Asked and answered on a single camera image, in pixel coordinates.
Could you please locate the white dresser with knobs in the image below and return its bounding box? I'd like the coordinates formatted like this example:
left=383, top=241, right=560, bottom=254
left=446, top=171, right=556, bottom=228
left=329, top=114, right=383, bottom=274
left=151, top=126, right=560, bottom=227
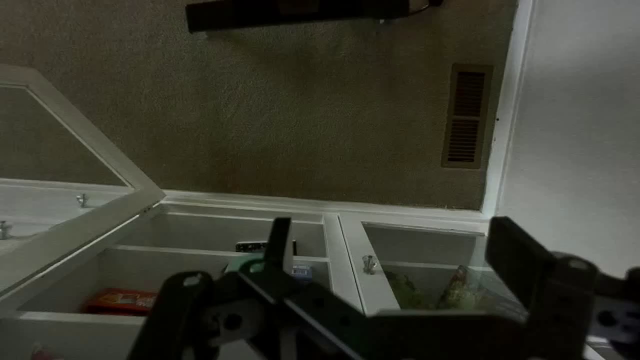
left=0, top=176, right=131, bottom=259

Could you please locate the wall air vent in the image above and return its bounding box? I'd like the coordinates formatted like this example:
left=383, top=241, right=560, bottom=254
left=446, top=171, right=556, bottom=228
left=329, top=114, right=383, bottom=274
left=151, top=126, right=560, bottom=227
left=440, top=62, right=496, bottom=171

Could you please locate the clear box of green toys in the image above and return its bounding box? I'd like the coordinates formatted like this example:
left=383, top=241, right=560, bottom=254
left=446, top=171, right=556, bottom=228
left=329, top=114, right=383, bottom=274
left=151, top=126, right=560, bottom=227
left=387, top=265, right=485, bottom=313

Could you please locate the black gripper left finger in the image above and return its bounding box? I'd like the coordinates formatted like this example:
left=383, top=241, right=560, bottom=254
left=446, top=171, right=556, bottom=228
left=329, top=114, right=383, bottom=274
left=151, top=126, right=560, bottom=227
left=262, top=216, right=294, bottom=274

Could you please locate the red game box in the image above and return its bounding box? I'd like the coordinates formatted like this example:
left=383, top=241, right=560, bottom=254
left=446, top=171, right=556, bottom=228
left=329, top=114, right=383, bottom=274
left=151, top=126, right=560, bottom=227
left=80, top=287, right=161, bottom=318

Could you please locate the white built-in cabinet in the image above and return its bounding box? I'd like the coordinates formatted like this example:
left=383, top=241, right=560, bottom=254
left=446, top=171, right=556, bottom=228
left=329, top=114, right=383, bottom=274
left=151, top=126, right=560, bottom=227
left=0, top=189, right=536, bottom=360

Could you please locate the black horizontal bar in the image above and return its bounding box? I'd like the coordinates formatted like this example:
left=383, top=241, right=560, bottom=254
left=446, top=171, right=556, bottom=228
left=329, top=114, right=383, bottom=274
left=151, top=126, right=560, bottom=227
left=184, top=0, right=446, bottom=37

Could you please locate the white glass-pane cabinet door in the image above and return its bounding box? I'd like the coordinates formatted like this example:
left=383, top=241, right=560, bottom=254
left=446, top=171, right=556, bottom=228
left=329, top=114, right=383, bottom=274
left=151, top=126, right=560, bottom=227
left=337, top=212, right=529, bottom=321
left=0, top=62, right=166, bottom=299

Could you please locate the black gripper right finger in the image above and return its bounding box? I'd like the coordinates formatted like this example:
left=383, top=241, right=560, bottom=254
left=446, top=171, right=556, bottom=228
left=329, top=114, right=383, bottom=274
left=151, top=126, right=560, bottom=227
left=483, top=215, right=556, bottom=317

